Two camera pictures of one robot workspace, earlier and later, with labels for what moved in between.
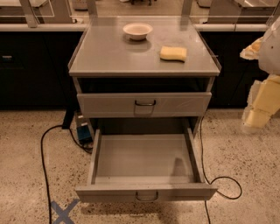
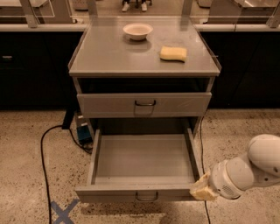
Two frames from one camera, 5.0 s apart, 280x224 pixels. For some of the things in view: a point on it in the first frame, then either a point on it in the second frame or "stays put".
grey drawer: x=144 y=167 stays put
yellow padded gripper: x=271 y=53 to x=222 y=180
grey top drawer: x=144 y=105 stays put
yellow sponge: x=172 y=53 stays put
